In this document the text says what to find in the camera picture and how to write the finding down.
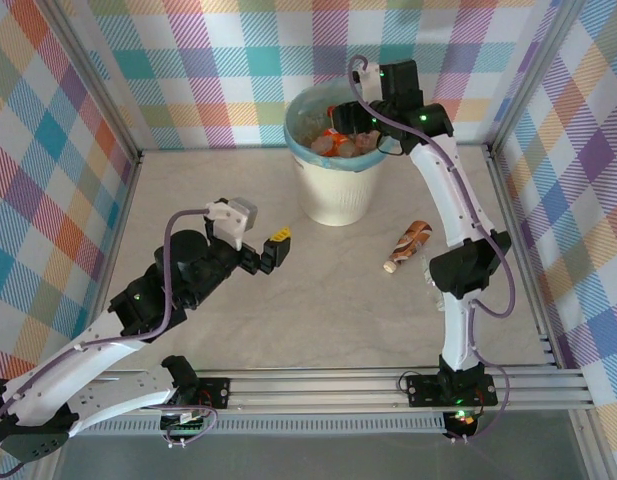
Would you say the light blue bin liner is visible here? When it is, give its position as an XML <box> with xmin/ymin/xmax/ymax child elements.
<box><xmin>283</xmin><ymin>83</ymin><xmax>389</xmax><ymax>171</ymax></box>

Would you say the white plastic waste bin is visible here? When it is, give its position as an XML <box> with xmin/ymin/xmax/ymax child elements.
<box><xmin>293</xmin><ymin>152</ymin><xmax>384</xmax><ymax>226</ymax></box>

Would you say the colourful plaid backdrop panel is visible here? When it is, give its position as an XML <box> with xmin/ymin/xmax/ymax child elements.
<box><xmin>0</xmin><ymin>0</ymin><xmax>139</xmax><ymax>426</ymax></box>
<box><xmin>492</xmin><ymin>0</ymin><xmax>617</xmax><ymax>441</ymax></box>
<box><xmin>62</xmin><ymin>0</ymin><xmax>564</xmax><ymax>151</ymax></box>

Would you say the brown coffee drink bottle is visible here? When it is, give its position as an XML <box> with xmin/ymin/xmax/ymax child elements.
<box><xmin>382</xmin><ymin>220</ymin><xmax>434</xmax><ymax>275</ymax></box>

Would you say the clear bottle with green cap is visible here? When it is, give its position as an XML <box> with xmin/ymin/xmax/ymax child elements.
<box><xmin>420</xmin><ymin>254</ymin><xmax>447</xmax><ymax>314</ymax></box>

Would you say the small controller board with lights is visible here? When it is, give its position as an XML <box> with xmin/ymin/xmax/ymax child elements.
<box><xmin>443</xmin><ymin>407</ymin><xmax>482</xmax><ymax>444</ymax></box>

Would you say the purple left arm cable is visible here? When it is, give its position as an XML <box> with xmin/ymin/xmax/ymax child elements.
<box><xmin>0</xmin><ymin>208</ymin><xmax>212</xmax><ymax>476</ymax></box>

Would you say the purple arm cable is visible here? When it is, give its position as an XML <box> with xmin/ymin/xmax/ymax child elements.
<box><xmin>0</xmin><ymin>208</ymin><xmax>212</xmax><ymax>476</ymax></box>
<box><xmin>348</xmin><ymin>55</ymin><xmax>518</xmax><ymax>444</ymax></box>

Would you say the aluminium frame post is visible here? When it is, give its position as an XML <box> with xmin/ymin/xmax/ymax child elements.
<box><xmin>486</xmin><ymin>0</ymin><xmax>587</xmax><ymax>156</ymax></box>
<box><xmin>46</xmin><ymin>0</ymin><xmax>145</xmax><ymax>164</ymax></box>

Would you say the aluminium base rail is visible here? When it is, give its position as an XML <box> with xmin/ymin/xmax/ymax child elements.
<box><xmin>102</xmin><ymin>367</ymin><xmax>597</xmax><ymax>414</ymax></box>

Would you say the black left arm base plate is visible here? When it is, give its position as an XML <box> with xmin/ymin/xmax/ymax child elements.
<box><xmin>190</xmin><ymin>375</ymin><xmax>233</xmax><ymax>409</ymax></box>

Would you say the grey slotted cable duct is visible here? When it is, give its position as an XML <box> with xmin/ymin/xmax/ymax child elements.
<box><xmin>67</xmin><ymin>417</ymin><xmax>448</xmax><ymax>437</ymax></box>

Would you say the green terminal block with wires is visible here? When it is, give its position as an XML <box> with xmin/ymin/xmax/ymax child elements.
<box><xmin>157</xmin><ymin>405</ymin><xmax>222</xmax><ymax>449</ymax></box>

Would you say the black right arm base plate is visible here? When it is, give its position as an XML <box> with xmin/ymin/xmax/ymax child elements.
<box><xmin>406</xmin><ymin>373</ymin><xmax>498</xmax><ymax>407</ymax></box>

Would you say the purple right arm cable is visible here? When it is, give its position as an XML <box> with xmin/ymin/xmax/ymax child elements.
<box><xmin>348</xmin><ymin>55</ymin><xmax>518</xmax><ymax>444</ymax></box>

